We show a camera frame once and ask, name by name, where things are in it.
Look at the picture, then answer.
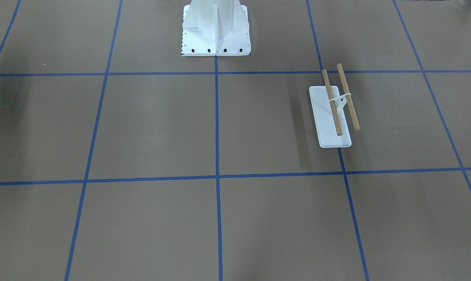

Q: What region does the white rack base plate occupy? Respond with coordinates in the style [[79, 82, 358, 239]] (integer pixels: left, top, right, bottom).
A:
[[309, 85, 352, 149]]

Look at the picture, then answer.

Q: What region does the white rack rod bracket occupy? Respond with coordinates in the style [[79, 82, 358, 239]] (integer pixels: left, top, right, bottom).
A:
[[329, 93, 351, 114]]

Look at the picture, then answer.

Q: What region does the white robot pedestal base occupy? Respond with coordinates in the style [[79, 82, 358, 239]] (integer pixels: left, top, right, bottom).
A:
[[181, 0, 252, 57]]

